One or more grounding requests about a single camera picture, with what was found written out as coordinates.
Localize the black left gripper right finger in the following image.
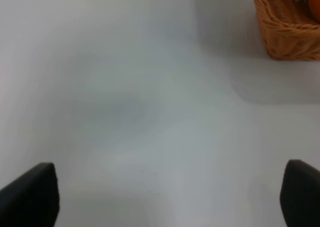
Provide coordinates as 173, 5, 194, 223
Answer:
279, 159, 320, 227

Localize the orange wicker basket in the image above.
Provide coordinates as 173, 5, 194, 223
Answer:
253, 0, 320, 61

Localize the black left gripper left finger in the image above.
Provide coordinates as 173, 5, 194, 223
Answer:
0, 162, 60, 227

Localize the orange with stem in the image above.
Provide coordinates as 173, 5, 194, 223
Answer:
308, 0, 320, 21

